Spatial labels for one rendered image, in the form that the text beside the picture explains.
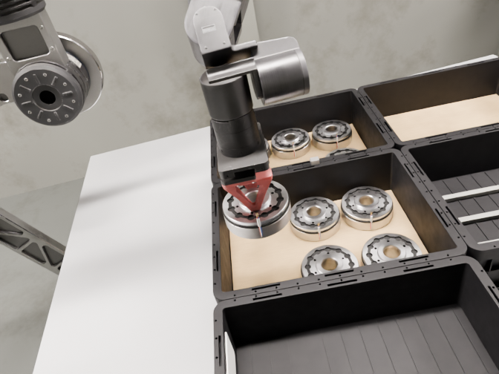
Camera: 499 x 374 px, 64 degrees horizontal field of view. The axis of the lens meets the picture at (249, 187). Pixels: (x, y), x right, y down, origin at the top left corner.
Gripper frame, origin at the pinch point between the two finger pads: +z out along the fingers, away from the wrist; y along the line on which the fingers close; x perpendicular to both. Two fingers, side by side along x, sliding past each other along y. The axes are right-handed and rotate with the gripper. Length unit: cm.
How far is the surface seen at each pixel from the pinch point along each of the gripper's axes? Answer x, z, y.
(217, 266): 8.9, 14.0, -0.2
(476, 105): -61, 24, 46
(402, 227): -26.7, 23.1, 8.2
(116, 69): 71, 42, 188
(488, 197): -46, 24, 12
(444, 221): -29.7, 13.3, -0.9
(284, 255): -2.6, 22.8, 6.9
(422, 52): -118, 81, 203
